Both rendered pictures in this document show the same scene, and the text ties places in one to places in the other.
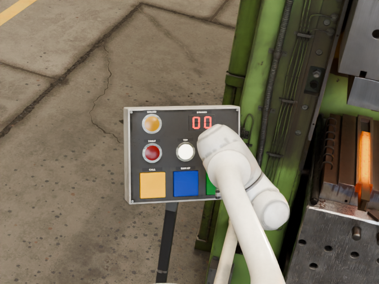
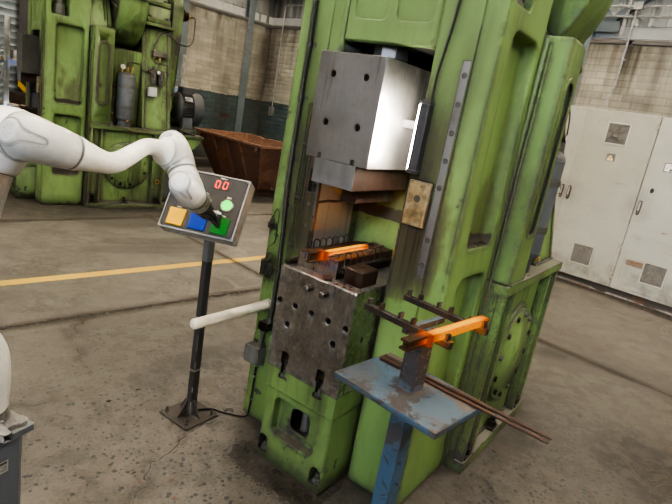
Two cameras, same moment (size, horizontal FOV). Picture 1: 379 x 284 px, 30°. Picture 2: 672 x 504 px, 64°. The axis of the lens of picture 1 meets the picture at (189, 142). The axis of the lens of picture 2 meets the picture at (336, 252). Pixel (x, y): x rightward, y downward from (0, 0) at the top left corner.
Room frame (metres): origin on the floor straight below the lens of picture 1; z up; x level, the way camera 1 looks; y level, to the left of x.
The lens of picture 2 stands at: (-0.05, -1.53, 1.56)
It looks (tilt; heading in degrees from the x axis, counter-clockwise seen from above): 15 degrees down; 27
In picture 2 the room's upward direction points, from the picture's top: 10 degrees clockwise
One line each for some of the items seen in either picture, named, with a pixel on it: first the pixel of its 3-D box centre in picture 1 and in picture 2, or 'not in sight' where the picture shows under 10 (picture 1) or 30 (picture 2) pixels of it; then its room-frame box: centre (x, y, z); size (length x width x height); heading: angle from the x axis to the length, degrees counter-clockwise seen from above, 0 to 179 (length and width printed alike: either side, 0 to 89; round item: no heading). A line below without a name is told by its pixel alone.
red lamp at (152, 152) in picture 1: (151, 152); not in sight; (1.65, 0.10, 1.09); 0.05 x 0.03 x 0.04; 83
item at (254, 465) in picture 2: not in sight; (275, 467); (1.72, -0.53, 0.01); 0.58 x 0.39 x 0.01; 83
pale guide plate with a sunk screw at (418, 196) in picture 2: not in sight; (416, 203); (1.86, -0.86, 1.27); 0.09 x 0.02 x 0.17; 83
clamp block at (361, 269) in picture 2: not in sight; (361, 275); (1.81, -0.72, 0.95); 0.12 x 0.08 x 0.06; 173
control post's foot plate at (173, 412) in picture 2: not in sight; (189, 405); (1.76, 0.03, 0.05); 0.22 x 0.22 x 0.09; 83
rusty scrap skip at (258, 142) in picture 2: not in sight; (250, 163); (7.34, 4.13, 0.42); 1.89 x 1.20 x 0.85; 75
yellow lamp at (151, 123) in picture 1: (151, 123); not in sight; (1.69, 0.12, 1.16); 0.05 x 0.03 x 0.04; 83
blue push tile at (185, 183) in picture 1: (185, 183); (198, 221); (1.64, -0.01, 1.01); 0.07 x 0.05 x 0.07; 108
